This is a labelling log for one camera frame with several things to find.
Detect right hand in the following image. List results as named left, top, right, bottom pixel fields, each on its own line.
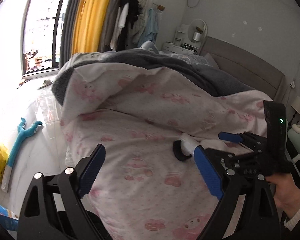
left=266, top=173, right=300, bottom=219

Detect pink patterned quilt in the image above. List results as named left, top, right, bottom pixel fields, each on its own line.
left=61, top=63, right=268, bottom=239

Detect teal plush back scratcher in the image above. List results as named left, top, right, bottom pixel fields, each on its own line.
left=1, top=118, right=43, bottom=193

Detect blue printed package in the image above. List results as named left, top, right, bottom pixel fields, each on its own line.
left=0, top=205, right=19, bottom=231

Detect black curved plastic piece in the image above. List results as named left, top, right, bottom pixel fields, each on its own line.
left=173, top=140, right=192, bottom=162

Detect white knit right sleeve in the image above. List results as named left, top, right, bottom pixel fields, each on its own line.
left=283, top=209, right=300, bottom=231

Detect dark grey fleece blanket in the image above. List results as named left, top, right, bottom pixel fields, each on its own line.
left=52, top=48, right=253, bottom=105

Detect mint green chair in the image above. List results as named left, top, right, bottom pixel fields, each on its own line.
left=287, top=123, right=300, bottom=153

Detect grey upholstered headboard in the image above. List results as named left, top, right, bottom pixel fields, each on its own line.
left=200, top=37, right=286, bottom=102

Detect slipper on floor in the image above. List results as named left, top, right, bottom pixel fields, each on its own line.
left=37, top=79, right=53, bottom=90

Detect hanging clothes on rack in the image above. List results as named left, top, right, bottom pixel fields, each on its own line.
left=97, top=0, right=165, bottom=52

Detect blue grey patterned pillow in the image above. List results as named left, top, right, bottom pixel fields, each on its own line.
left=140, top=40, right=220, bottom=68

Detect round vanity mirror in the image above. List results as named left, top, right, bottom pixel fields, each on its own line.
left=187, top=19, right=207, bottom=44

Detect dark grey curtain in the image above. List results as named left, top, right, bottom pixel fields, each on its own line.
left=59, top=0, right=80, bottom=69

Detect yellow curtain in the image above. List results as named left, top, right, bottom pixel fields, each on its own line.
left=71, top=0, right=110, bottom=54

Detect white plush toy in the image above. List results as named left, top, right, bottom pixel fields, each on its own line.
left=180, top=133, right=227, bottom=155

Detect white dressing table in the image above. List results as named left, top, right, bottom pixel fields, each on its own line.
left=161, top=24, right=201, bottom=55

